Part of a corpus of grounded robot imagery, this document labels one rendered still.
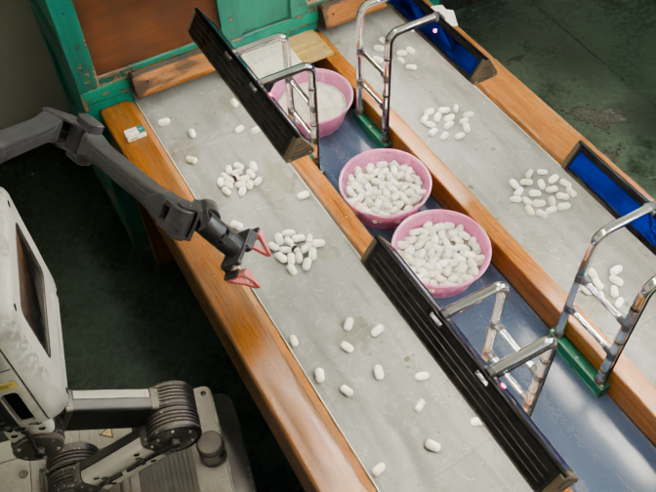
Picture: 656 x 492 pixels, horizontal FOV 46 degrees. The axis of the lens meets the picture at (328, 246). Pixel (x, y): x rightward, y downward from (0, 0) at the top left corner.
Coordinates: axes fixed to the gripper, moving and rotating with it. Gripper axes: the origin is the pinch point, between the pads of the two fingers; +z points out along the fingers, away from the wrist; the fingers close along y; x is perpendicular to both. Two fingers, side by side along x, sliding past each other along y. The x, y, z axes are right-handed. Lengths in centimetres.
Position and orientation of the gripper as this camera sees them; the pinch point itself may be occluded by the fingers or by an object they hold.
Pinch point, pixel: (262, 269)
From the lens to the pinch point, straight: 186.0
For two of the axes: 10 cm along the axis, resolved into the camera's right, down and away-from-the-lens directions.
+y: -2.2, 7.7, -6.0
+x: 7.3, -2.8, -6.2
